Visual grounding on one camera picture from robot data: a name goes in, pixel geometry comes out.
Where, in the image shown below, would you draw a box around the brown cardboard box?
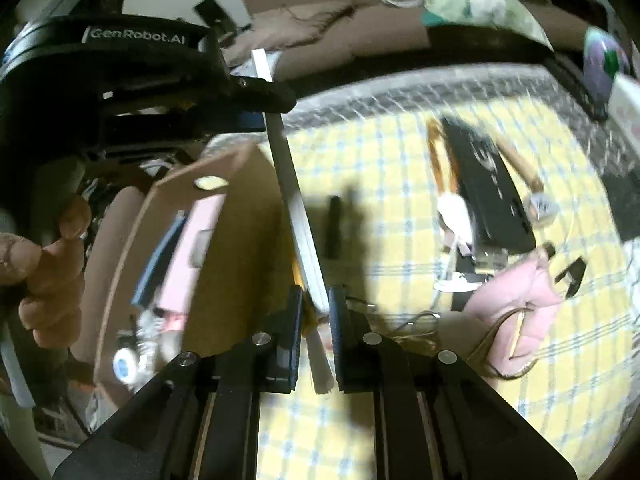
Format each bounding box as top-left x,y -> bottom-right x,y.
75,140 -> 306,411

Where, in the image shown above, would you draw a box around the black hair clip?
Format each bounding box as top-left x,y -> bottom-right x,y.
552,255 -> 588,296

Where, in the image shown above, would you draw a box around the beige blanket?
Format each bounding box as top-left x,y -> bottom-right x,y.
225,2 -> 356,61

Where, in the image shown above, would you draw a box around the blue nail file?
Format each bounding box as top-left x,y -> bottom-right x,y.
131,212 -> 188,308

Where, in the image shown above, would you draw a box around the purple green round toy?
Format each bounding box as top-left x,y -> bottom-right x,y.
582,27 -> 631,106

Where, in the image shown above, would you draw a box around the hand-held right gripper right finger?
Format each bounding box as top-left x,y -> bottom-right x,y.
327,285 -> 576,480

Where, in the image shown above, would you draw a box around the pink tissue box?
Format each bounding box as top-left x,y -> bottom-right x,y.
155,192 -> 228,333

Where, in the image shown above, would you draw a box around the grey patterned table mat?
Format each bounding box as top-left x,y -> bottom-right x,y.
280,67 -> 581,131

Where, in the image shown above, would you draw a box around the white squeeze tube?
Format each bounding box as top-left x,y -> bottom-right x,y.
132,310 -> 173,361

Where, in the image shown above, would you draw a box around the pink fluffy cloth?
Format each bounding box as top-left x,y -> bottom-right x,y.
467,250 -> 563,378

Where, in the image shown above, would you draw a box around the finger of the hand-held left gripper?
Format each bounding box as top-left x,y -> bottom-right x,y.
100,110 -> 268,143
200,35 -> 298,114

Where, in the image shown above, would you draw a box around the brown sofa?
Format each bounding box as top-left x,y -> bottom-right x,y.
235,0 -> 501,81

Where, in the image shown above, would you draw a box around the white patterned box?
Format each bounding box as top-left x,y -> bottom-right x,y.
607,72 -> 640,151

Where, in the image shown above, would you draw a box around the person's left hand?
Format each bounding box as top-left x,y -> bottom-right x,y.
0,195 -> 93,348

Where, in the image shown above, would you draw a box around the yellow plaid tablecloth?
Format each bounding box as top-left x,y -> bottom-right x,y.
260,90 -> 640,480

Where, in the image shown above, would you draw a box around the orange and white brush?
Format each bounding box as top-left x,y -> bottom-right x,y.
437,194 -> 473,252

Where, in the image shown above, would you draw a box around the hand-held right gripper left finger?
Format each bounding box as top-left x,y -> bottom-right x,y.
52,285 -> 306,480

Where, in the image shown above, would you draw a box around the black rectangular device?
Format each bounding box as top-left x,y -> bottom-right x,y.
194,0 -> 236,36

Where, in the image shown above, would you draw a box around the small metal ring-handled tool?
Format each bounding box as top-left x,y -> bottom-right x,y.
390,310 -> 441,341

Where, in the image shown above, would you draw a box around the white round container blue label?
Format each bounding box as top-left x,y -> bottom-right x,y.
112,347 -> 141,378

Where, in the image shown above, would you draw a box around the amber translucent comb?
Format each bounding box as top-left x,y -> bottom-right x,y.
426,119 -> 458,197

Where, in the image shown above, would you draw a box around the wooden handled makeup brush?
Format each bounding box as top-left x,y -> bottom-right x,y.
492,137 -> 558,226

